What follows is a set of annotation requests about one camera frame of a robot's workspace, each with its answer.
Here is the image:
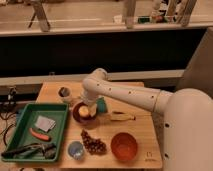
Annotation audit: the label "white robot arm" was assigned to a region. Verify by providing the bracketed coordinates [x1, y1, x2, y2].
[82, 68, 213, 171]

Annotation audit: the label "black tongs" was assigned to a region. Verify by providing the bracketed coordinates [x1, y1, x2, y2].
[1, 143, 56, 159]

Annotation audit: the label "dark purple plate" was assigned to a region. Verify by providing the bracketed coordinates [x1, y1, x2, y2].
[72, 102, 97, 125]

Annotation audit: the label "yellow apple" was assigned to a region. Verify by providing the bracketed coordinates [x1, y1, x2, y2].
[79, 106, 89, 118]

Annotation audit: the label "grey folded cloth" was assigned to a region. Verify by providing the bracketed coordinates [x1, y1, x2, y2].
[35, 116, 56, 132]

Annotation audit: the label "bunch of dark grapes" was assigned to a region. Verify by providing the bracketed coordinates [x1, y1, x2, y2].
[81, 130, 107, 155]

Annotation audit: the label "orange bowl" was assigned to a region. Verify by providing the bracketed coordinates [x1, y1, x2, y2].
[110, 132, 138, 162]

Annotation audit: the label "green plastic tray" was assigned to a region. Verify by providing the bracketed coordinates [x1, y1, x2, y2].
[1, 103, 69, 163]

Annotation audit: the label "black cables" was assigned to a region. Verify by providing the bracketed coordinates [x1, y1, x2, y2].
[0, 87, 18, 147]

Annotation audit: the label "green sponge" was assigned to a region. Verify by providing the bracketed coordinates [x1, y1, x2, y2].
[97, 97, 108, 114]

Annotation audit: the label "blue glass cup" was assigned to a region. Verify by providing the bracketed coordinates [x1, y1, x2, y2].
[68, 141, 84, 160]

